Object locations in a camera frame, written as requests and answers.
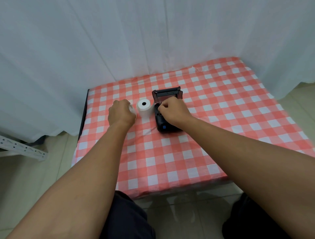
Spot white curtain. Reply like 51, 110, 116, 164
0, 0, 315, 144

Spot white perforated metal bar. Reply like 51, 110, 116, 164
0, 135, 49, 162

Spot person's left hand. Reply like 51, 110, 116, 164
108, 99, 137, 128

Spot person's right hand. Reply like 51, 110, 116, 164
157, 96, 195, 129

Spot person's left forearm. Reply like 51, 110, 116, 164
5, 121, 136, 239

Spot black receipt printer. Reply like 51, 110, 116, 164
152, 86, 184, 133

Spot large white paper roll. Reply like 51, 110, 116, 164
136, 98, 155, 124

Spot red white checked tablecloth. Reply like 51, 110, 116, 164
71, 57, 315, 199

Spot person's dark trousers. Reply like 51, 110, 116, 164
99, 191, 291, 239

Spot person's right forearm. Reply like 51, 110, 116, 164
181, 116, 315, 239

